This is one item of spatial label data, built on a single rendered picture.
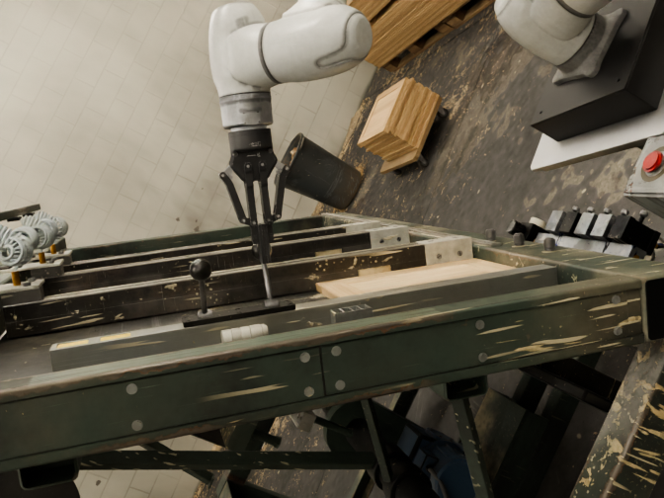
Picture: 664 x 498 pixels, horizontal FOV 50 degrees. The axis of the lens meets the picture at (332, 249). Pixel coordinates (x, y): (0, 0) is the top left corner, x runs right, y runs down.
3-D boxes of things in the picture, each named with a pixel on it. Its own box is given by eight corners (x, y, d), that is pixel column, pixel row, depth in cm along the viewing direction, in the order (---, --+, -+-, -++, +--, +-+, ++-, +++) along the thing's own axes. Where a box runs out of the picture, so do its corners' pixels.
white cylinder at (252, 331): (223, 349, 122) (269, 341, 124) (221, 332, 121) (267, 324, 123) (221, 345, 125) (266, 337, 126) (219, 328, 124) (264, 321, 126)
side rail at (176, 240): (325, 240, 322) (322, 215, 321) (69, 276, 295) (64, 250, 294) (320, 238, 330) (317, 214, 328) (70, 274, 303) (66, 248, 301)
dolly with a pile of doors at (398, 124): (456, 102, 497) (407, 73, 486) (430, 168, 487) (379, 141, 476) (417, 122, 555) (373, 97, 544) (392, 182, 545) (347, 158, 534)
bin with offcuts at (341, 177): (373, 160, 620) (306, 125, 602) (350, 213, 610) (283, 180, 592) (351, 170, 669) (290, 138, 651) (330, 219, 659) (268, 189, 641)
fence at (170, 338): (558, 286, 142) (556, 266, 141) (52, 373, 118) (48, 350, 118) (544, 283, 146) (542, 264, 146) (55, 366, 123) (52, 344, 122)
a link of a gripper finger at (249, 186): (252, 162, 124) (244, 162, 124) (258, 226, 125) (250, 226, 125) (249, 162, 128) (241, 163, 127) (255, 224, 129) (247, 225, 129)
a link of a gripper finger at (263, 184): (253, 162, 128) (261, 161, 128) (263, 223, 129) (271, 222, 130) (257, 161, 124) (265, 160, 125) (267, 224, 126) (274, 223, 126)
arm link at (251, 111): (275, 91, 121) (279, 125, 122) (266, 97, 130) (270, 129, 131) (221, 95, 119) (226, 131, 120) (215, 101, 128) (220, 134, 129)
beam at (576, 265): (707, 331, 121) (705, 268, 120) (647, 343, 118) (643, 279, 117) (345, 235, 333) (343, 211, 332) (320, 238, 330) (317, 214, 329)
